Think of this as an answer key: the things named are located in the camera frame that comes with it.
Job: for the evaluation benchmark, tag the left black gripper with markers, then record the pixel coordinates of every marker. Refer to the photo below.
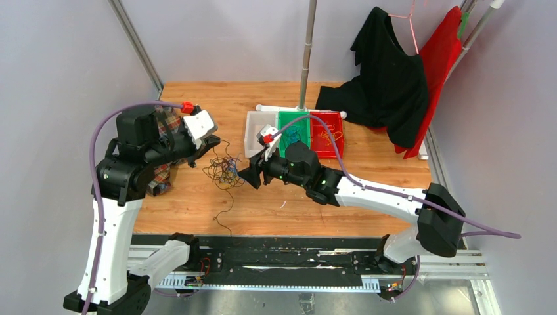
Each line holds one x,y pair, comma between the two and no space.
209,142

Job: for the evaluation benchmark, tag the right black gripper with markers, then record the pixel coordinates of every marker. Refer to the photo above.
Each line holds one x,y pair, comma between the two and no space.
252,174

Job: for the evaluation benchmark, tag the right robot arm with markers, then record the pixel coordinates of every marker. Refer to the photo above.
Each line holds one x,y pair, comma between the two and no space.
432,212

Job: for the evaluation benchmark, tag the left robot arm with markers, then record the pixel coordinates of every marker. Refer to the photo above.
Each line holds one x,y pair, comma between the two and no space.
119,185

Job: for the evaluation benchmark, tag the white stand base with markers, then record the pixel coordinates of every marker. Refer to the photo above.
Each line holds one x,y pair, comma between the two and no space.
268,108

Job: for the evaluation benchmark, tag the green plastic bin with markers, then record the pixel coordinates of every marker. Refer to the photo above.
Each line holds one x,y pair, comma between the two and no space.
298,131

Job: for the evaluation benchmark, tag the plaid flannel shirt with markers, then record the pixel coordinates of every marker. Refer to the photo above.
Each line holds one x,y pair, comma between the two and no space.
169,122

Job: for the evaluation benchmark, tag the red plastic bin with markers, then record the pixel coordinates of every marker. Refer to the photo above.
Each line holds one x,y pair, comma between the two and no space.
322,138

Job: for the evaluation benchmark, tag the metal stand pole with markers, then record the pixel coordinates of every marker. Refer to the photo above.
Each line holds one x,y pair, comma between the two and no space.
308,43

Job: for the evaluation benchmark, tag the black t-shirt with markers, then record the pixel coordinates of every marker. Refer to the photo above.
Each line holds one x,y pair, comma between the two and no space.
390,92

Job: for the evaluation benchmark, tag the red garment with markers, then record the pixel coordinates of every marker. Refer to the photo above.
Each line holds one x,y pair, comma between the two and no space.
438,55

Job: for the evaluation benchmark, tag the pink clothes hanger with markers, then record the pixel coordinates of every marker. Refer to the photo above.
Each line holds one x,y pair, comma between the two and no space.
409,17

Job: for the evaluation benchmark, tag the green clothes hanger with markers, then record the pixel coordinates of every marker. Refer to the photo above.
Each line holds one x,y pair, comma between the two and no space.
463,24

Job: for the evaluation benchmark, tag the white garment rack pole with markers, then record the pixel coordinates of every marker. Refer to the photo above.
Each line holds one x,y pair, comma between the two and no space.
468,6

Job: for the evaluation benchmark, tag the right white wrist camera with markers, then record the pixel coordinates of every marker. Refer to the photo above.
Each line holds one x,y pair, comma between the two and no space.
269,138

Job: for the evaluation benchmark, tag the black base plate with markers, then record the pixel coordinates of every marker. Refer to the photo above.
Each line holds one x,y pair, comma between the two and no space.
291,261

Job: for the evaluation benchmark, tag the aluminium frame rail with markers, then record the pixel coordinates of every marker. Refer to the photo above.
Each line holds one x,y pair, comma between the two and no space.
467,265

